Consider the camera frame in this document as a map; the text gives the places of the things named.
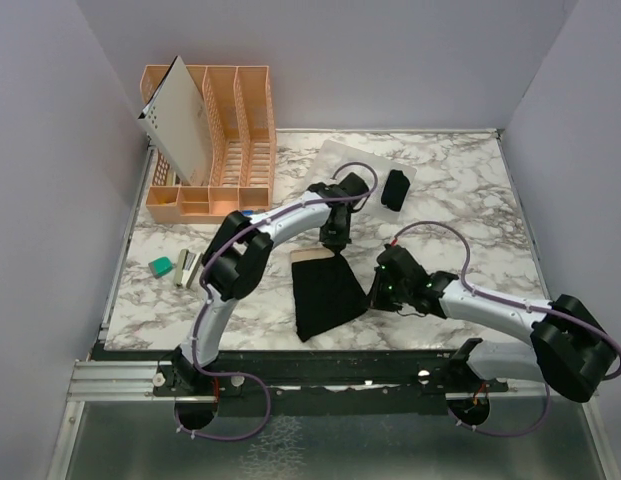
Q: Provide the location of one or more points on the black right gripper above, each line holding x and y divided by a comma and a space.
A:
377, 299

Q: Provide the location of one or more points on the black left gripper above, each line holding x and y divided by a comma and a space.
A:
339, 240

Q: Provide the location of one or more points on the black garment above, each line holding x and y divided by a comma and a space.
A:
326, 294

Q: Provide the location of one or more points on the black white boxer briefs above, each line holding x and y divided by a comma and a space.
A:
395, 190

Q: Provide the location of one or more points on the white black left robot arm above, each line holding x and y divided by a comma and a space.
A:
235, 260

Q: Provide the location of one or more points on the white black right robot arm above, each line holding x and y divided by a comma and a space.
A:
555, 342

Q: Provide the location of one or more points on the grey green stapler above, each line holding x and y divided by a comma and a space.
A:
187, 266

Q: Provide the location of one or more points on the orange plastic desk organizer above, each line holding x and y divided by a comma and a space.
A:
243, 146

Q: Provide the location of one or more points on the green eraser block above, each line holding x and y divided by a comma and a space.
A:
160, 267

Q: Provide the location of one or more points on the white booklet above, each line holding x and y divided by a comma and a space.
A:
175, 118

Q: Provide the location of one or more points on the aluminium frame rail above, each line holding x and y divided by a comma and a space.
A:
111, 381

